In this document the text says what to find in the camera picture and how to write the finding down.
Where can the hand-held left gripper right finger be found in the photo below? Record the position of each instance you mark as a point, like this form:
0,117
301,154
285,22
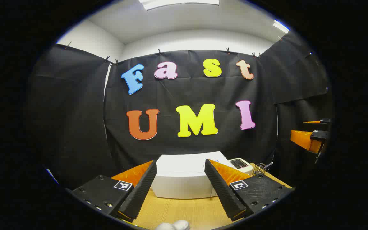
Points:
222,191

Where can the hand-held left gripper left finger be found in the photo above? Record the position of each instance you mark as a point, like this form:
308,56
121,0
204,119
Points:
139,191

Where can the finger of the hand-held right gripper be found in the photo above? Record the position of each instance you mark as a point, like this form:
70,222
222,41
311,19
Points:
324,121
305,139

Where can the white microwave oven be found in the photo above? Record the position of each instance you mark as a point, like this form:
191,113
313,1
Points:
180,179

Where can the white toaster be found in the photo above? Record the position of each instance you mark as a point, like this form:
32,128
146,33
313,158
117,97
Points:
240,164

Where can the striped blue stick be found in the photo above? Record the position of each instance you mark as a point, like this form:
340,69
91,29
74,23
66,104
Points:
268,165

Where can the ceiling light panel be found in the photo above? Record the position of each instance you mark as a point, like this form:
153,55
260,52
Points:
280,26
177,3

